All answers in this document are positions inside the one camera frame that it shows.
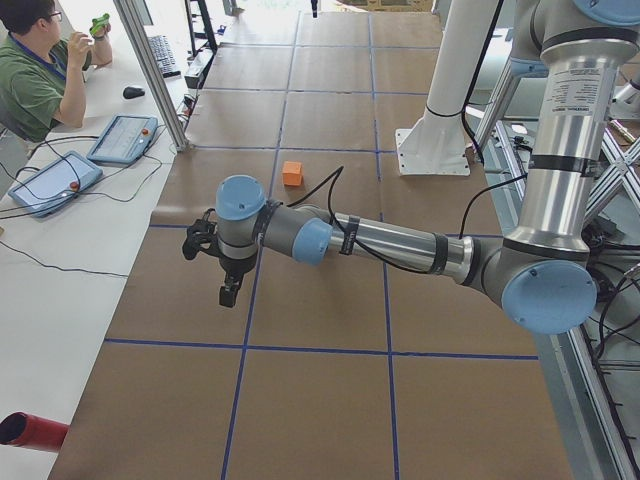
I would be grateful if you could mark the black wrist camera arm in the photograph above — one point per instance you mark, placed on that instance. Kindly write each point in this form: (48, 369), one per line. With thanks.
(201, 236)

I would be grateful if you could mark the blue teach pendant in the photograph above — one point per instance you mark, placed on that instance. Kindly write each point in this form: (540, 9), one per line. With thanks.
(124, 140)
(56, 184)

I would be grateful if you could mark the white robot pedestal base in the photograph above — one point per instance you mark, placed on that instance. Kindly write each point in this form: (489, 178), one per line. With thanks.
(435, 145)

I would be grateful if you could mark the green object in hand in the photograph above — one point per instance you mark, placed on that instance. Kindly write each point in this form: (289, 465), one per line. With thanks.
(99, 24)

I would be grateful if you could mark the far blue teach pendant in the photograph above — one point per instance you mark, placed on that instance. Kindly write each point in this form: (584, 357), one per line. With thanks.
(124, 140)

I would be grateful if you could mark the aluminium frame post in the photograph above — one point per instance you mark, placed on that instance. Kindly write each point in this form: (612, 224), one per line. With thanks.
(134, 29)

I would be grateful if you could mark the orange foam cube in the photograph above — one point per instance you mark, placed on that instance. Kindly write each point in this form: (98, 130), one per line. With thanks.
(292, 173)

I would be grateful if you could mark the near blue teach pendant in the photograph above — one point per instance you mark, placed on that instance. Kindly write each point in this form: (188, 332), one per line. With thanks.
(56, 184)

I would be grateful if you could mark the person in green shirt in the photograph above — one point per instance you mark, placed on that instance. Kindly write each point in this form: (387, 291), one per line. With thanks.
(42, 74)

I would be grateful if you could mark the black keyboard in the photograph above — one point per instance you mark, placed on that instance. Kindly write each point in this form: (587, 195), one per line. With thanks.
(163, 55)

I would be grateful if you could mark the red cylinder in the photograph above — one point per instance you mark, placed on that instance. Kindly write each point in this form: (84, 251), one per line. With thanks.
(29, 431)

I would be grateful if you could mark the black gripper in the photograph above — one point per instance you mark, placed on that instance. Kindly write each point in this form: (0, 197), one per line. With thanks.
(233, 268)

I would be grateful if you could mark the aluminium side frame rail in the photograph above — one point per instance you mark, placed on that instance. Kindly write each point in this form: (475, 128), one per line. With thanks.
(594, 368)

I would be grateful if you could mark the black computer mouse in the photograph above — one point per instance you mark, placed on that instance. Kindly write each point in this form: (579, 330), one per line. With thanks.
(132, 92)

